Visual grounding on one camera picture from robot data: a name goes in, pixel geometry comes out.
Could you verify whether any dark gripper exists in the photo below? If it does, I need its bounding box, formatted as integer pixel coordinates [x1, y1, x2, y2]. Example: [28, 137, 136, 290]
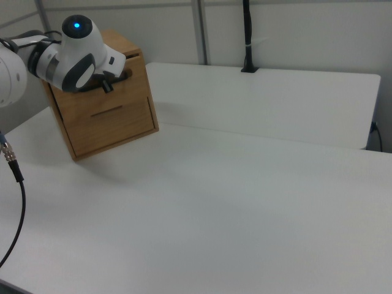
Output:
[96, 44, 133, 94]

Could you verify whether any wooden drawer cabinet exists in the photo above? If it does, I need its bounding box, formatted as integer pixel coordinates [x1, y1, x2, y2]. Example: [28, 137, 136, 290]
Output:
[40, 29, 160, 162]

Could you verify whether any wooden drawer with slit handle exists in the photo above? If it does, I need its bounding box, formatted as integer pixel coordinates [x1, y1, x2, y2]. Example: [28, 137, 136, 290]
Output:
[56, 93, 157, 156]

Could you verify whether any grey partition frame post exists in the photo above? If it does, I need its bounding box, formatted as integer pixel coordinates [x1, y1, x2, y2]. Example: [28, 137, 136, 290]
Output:
[192, 0, 213, 66]
[34, 0, 52, 32]

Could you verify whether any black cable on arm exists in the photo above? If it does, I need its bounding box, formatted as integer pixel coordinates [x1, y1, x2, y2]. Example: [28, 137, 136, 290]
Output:
[0, 29, 63, 52]

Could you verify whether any black camera pole with tie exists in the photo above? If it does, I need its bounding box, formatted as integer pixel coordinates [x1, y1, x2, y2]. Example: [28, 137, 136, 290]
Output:
[240, 0, 260, 74]

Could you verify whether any black cable with metal connector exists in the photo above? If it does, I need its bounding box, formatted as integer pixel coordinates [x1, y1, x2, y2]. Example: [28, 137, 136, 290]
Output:
[0, 129, 28, 268]

